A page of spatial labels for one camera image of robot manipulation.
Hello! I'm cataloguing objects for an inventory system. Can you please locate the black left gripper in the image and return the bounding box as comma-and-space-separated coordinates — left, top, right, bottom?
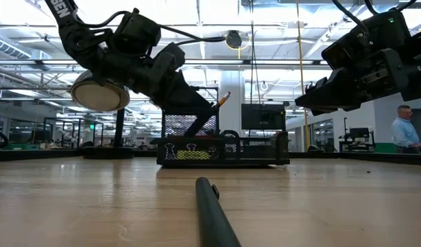
100, 9, 219, 117

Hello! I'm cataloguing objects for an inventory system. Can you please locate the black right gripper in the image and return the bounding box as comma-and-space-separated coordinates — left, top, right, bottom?
294, 12, 421, 117

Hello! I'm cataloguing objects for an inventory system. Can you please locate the black pen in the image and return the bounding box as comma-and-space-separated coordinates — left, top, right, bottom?
195, 176, 241, 247
184, 115, 215, 139

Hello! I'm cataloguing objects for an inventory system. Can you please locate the black mesh desk organizer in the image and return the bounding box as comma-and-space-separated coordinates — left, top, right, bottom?
150, 86, 291, 169

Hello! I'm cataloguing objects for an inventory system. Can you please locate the black background workstation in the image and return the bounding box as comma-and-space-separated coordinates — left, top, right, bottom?
339, 117, 376, 152

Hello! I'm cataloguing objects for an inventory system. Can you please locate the black background monitor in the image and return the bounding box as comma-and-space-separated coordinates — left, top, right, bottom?
241, 103, 287, 130

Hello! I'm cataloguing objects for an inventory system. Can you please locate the green panel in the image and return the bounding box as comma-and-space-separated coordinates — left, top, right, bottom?
374, 142, 398, 154

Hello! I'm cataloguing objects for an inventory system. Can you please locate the person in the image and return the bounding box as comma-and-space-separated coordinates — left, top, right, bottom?
391, 104, 421, 154

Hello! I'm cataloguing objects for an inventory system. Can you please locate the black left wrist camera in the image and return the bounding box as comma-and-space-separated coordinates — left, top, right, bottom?
154, 42, 187, 69

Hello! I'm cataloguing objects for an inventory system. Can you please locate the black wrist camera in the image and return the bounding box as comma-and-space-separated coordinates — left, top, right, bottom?
154, 42, 187, 69
321, 32, 362, 72

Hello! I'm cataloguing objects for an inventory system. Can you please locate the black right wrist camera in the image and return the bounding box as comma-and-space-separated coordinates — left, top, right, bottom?
321, 32, 362, 72

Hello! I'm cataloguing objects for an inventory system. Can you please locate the yellow hanging cable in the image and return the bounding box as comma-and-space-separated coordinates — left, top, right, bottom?
295, 0, 310, 152

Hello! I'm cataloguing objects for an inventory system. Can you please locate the black hanging cable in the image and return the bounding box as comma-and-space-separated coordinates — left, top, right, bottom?
248, 0, 258, 106

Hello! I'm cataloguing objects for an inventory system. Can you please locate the black aluminium table frame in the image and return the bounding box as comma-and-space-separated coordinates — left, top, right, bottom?
0, 146, 421, 166

